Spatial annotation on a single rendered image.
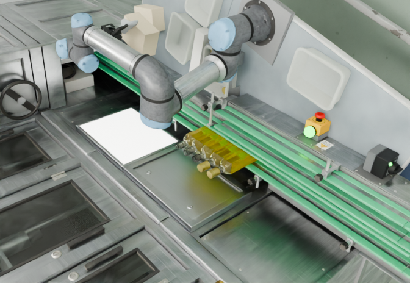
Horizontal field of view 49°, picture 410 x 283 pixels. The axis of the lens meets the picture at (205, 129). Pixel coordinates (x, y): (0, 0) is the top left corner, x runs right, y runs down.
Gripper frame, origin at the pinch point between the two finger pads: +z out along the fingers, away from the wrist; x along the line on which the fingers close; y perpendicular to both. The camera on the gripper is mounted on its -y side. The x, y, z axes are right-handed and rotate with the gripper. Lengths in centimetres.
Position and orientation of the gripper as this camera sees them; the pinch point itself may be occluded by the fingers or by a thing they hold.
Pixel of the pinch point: (136, 35)
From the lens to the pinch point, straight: 202.1
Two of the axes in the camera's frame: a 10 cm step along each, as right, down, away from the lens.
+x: -2.4, 6.9, 6.8
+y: -6.2, -6.5, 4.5
